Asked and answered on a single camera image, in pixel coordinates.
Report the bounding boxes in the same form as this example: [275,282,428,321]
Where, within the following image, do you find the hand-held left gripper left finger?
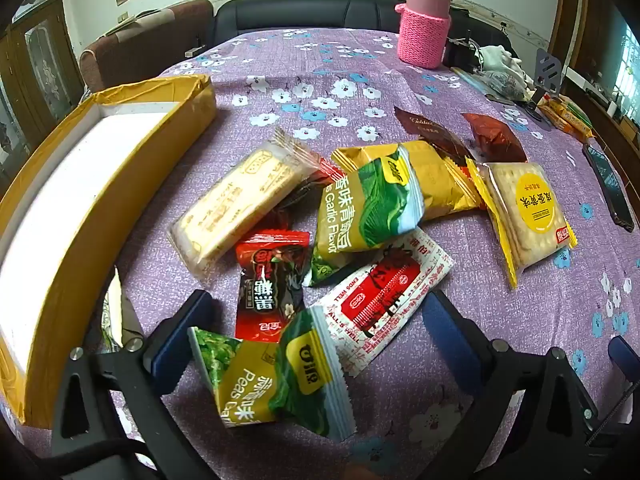
[50,289,216,480]

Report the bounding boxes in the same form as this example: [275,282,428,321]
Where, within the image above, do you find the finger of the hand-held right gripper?
[590,335,640,451]

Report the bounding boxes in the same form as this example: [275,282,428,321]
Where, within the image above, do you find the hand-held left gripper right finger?
[422,290,601,480]

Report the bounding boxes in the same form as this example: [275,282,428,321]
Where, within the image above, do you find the red candy packet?
[235,227,312,343]

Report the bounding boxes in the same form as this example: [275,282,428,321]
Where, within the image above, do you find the green pea packet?
[302,144,426,287]
[187,305,357,442]

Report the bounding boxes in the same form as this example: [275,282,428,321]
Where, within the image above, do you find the cracker packet with yellow label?
[465,156,577,290]

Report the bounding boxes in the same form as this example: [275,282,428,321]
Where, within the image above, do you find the plain yellow snack packet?
[331,140,483,222]

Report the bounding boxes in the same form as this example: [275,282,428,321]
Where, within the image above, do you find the yellow cardboard box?
[0,74,217,428]

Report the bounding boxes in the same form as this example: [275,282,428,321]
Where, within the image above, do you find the white and red snack packet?
[305,227,456,378]

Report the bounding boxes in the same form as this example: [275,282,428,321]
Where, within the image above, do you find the clear cracker packet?
[167,127,331,283]

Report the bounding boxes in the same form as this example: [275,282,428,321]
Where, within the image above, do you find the black smartphone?
[582,144,636,233]

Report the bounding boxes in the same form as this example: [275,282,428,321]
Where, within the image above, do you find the dark brown snack packet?
[393,106,476,166]

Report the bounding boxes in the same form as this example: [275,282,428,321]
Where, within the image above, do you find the reddish brown snack packet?
[461,112,528,163]

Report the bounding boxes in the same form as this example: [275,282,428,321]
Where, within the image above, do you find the orange snack packet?
[537,99,593,143]

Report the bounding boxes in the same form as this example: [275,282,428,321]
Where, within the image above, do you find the green and yellow snack packet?
[555,94,597,133]

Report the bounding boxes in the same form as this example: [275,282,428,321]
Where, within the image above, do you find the wooden side cabinet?
[560,67,640,161]

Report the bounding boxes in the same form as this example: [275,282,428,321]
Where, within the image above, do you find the clear plastic bag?
[452,67,531,106]

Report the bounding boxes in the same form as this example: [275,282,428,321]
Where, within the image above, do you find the white cloth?
[477,45,526,86]

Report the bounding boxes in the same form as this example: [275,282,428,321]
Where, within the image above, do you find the small black device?
[442,35,483,68]

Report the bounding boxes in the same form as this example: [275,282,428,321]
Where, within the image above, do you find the grey metal phone stand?
[522,49,563,121]

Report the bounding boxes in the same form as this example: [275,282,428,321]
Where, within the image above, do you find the brown armchair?
[79,0,216,93]

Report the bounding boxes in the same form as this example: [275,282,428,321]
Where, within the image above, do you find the pink bottle with knitted sleeve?
[395,0,452,68]

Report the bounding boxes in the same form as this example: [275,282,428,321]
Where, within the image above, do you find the wooden cabinet with glass doors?
[0,0,86,161]

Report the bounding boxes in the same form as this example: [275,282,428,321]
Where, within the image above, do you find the papers on armchair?
[102,10,151,36]

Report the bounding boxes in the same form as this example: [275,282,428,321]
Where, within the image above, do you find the black leather sofa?
[214,0,511,46]

